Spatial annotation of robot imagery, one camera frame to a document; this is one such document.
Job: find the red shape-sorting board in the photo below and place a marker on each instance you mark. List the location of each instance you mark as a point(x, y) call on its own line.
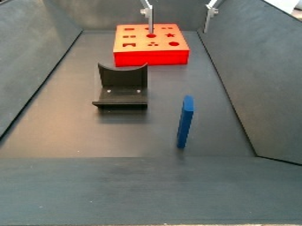
point(159, 48)

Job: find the blue square-circle peg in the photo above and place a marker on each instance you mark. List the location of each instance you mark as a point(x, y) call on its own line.
point(184, 121)

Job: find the black curved holder stand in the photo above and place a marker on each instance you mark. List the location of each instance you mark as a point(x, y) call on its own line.
point(123, 87)

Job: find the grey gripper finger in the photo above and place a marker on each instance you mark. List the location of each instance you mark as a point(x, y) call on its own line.
point(211, 12)
point(147, 11)

